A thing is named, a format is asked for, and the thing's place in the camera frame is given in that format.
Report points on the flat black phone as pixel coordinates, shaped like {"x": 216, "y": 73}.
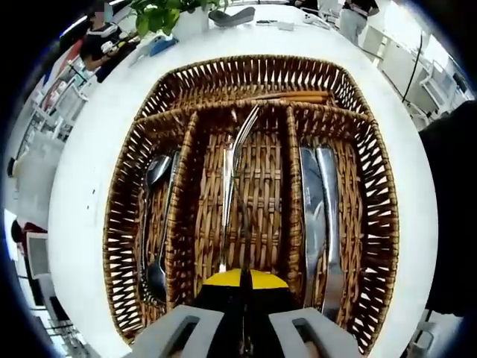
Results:
{"x": 266, "y": 22}

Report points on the person's dark clothing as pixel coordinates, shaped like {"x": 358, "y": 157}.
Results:
{"x": 454, "y": 205}

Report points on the small white box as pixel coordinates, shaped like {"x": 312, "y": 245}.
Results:
{"x": 285, "y": 26}

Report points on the white low cabinet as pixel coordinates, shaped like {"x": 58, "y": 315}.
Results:
{"x": 391, "y": 56}

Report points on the white handheld device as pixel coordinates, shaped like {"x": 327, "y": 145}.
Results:
{"x": 315, "y": 20}

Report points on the green potted plant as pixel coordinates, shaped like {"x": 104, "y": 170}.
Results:
{"x": 160, "y": 16}

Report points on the brown wicker storage tray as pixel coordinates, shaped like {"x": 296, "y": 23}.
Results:
{"x": 261, "y": 74}

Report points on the black oblong case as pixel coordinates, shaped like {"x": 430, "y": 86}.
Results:
{"x": 231, "y": 18}

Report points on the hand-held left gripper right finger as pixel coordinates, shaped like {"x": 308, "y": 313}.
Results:
{"x": 272, "y": 320}

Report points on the white mesh office chair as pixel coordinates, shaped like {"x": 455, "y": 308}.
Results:
{"x": 37, "y": 253}

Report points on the white storage shelf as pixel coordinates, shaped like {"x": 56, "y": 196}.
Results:
{"x": 56, "y": 97}

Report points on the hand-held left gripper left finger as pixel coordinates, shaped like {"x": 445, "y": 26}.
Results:
{"x": 220, "y": 320}

